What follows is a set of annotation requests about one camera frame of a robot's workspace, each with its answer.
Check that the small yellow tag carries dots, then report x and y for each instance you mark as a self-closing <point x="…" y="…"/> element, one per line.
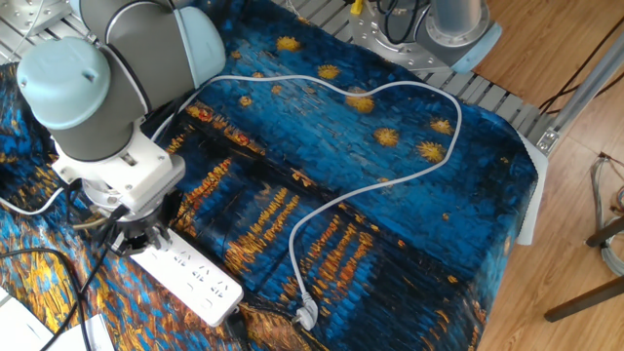
<point x="357" y="7"/>

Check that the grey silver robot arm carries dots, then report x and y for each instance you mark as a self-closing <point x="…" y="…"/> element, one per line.
<point x="122" y="58"/>

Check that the starry night patterned tablecloth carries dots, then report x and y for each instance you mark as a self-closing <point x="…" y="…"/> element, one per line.
<point x="341" y="146"/>

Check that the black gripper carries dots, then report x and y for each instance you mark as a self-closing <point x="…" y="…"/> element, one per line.
<point x="141" y="225"/>

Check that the aluminium frame post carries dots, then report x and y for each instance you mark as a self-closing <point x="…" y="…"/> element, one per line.
<point x="585" y="88"/>

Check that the white flat box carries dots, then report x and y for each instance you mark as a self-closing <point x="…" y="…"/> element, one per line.
<point x="19" y="326"/>
<point x="92" y="334"/>

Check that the dark wooden furniture leg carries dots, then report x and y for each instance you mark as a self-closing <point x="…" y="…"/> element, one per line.
<point x="604" y="233"/>
<point x="585" y="298"/>

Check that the silver finned wrist block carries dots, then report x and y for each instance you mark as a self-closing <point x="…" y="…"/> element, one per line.
<point x="168" y="187"/>

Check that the perforated aluminium plate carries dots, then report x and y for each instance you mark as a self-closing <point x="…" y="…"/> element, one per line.
<point x="29" y="12"/>

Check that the white power strip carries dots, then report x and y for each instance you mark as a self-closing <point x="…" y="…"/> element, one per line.
<point x="195" y="283"/>

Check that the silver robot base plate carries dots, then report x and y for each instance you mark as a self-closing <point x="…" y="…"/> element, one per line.
<point x="368" y="36"/>

